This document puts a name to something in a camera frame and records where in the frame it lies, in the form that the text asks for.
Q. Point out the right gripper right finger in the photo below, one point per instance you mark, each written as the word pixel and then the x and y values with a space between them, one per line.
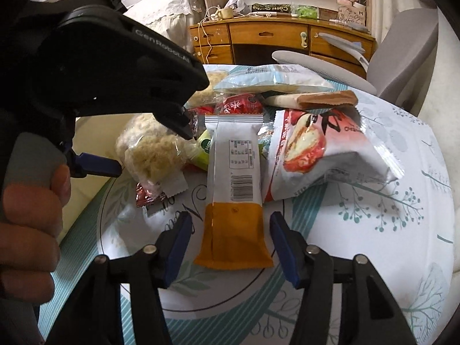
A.
pixel 369 312

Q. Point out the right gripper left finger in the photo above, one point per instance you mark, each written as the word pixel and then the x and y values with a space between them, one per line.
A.
pixel 92 313

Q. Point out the white orange snack bar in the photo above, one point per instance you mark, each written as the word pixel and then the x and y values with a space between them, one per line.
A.
pixel 233 235

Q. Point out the large light blue snack bag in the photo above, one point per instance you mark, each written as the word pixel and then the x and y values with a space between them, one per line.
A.
pixel 282 78

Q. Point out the person's left hand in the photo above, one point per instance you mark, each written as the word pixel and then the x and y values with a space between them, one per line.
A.
pixel 29 246

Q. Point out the white plastic tray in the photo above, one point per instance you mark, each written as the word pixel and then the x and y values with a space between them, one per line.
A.
pixel 94 135

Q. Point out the tree pattern tablecloth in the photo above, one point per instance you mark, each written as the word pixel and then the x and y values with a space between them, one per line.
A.
pixel 405 227

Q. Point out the white lace cloth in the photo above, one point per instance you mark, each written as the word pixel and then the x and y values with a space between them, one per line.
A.
pixel 170 18

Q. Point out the dark red candy packet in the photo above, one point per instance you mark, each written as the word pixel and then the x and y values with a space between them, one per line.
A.
pixel 146 198

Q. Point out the clear bag pale puffs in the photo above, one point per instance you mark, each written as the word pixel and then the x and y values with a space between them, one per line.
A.
pixel 153 155

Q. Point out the green small packet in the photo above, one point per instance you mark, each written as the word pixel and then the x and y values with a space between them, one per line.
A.
pixel 198 151

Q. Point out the white red apple snack bag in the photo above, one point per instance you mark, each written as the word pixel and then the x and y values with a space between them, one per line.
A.
pixel 308 149

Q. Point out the red round snack packet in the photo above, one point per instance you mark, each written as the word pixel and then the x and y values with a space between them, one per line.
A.
pixel 244 103

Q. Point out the wooden desk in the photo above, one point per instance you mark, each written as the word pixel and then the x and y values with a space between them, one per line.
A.
pixel 252 40

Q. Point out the brown flat snack packet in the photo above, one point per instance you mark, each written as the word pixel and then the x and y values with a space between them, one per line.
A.
pixel 309 101

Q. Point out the grey office chair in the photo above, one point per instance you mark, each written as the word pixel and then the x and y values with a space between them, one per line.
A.
pixel 392 70

